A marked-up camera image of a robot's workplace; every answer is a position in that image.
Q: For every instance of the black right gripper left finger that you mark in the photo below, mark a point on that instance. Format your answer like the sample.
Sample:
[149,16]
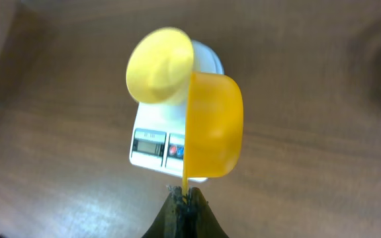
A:
[166,222]

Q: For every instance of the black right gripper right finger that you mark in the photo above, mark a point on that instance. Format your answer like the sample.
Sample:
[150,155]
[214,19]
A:
[200,221]

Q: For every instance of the orange measuring scoop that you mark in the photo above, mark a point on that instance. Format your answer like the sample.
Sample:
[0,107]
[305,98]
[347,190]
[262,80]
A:
[214,127]

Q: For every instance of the white digital kitchen scale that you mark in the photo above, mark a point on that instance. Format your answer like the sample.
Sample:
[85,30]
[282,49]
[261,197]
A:
[158,138]

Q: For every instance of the yellow plastic bowl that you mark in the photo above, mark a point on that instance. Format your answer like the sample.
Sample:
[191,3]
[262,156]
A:
[160,67]

